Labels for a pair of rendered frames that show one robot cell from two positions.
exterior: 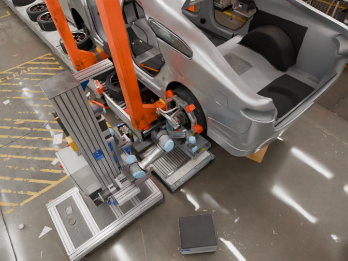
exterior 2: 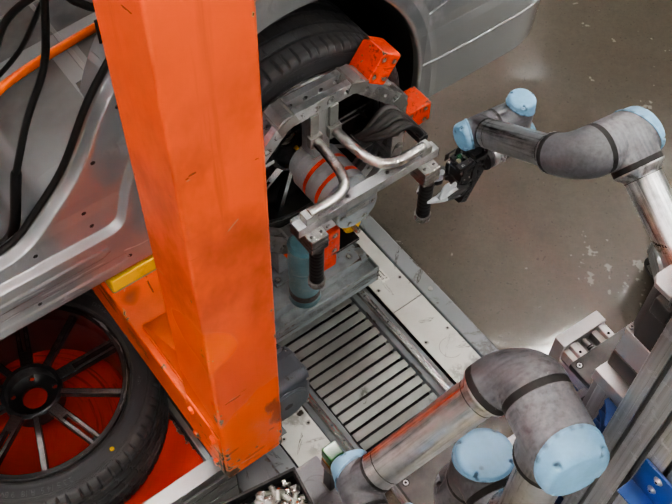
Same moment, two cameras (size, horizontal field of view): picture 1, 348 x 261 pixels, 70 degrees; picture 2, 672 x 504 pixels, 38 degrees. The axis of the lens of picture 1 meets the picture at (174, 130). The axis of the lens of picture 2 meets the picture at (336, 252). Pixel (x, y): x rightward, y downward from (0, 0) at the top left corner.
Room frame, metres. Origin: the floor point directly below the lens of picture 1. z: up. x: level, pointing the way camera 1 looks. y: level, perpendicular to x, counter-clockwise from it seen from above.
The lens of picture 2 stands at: (2.23, 1.49, 2.79)
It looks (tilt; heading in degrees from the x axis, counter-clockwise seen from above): 56 degrees down; 267
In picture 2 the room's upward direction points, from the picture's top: 2 degrees clockwise
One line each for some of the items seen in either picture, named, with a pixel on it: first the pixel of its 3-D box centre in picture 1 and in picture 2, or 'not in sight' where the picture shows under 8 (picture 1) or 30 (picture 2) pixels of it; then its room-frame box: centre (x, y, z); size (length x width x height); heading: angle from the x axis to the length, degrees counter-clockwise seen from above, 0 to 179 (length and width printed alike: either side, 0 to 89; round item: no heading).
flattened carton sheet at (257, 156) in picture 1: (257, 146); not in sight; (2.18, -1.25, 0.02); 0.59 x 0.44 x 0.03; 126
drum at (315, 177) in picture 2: (176, 118); (332, 182); (2.16, -0.05, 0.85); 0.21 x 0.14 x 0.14; 126
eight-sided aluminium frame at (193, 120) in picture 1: (180, 115); (315, 165); (2.21, -0.11, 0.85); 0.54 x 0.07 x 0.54; 36
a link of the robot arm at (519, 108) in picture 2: (191, 140); (513, 114); (1.70, -0.19, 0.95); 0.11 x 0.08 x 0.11; 28
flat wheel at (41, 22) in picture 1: (52, 20); not in sight; (6.34, 2.78, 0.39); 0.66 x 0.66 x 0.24
